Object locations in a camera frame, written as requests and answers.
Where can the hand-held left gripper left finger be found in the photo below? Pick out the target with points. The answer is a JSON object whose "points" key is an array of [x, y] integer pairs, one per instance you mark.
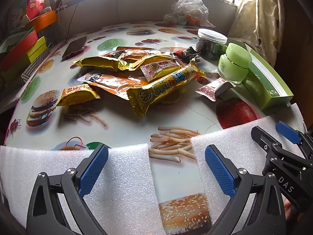
{"points": [[94, 169]]}

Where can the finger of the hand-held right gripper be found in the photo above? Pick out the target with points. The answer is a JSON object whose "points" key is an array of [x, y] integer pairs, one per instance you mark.
{"points": [[265, 139], [288, 131]]}

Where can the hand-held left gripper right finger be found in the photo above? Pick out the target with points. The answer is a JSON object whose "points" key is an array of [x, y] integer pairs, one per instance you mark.
{"points": [[220, 171]]}

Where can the green cardboard box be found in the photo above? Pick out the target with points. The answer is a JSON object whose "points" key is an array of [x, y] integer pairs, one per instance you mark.
{"points": [[264, 88]]}

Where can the white red-patterned candy packet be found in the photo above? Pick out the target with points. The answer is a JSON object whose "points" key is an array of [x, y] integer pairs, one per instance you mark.
{"points": [[210, 89], [159, 70]]}

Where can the small yellow-orange snack packet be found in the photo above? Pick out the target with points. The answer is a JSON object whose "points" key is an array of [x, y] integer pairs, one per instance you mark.
{"points": [[75, 94]]}

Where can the orange pouch with white end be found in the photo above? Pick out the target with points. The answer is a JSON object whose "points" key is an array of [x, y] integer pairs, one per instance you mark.
{"points": [[117, 83], [139, 53]]}

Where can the long yellow snack packet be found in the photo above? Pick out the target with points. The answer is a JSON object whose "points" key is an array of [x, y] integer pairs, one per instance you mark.
{"points": [[168, 85]]}

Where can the shiny gold snack packet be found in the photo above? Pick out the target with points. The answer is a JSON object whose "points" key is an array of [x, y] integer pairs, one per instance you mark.
{"points": [[100, 63]]}

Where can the yellow snack packet brown band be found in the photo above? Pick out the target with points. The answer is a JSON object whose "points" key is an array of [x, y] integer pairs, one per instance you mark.
{"points": [[137, 66]]}

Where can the small dark red packet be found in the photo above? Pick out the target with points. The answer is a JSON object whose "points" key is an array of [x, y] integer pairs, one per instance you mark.
{"points": [[113, 53]]}

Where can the black and red snack packet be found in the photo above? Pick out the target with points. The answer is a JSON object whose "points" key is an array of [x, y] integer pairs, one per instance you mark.
{"points": [[188, 52]]}

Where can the white foam sheet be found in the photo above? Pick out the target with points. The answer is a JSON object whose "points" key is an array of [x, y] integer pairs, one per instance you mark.
{"points": [[232, 137], [127, 188]]}

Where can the green cream jar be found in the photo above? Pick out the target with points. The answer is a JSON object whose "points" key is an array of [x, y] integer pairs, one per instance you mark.
{"points": [[234, 61]]}

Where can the clear jar with dark contents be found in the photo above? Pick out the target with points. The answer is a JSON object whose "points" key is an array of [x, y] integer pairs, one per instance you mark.
{"points": [[210, 46]]}

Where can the grey striped box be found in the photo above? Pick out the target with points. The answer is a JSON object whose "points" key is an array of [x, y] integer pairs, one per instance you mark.
{"points": [[29, 73]]}

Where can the cream curtain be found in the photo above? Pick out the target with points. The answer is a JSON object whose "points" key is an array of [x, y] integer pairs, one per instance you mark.
{"points": [[259, 17]]}

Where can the black smartphone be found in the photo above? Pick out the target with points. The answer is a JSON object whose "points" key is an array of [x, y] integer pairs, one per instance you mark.
{"points": [[74, 46]]}

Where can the yellow-green box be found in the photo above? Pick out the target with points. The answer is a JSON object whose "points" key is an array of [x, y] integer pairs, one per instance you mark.
{"points": [[39, 49]]}

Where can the red textured box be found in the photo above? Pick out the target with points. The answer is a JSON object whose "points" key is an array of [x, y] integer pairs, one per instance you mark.
{"points": [[22, 46]]}

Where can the clear plastic bag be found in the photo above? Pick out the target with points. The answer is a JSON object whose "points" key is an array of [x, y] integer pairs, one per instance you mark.
{"points": [[188, 7]]}

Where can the red standing bag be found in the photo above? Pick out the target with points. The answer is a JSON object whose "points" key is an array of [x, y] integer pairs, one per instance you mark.
{"points": [[35, 0]]}

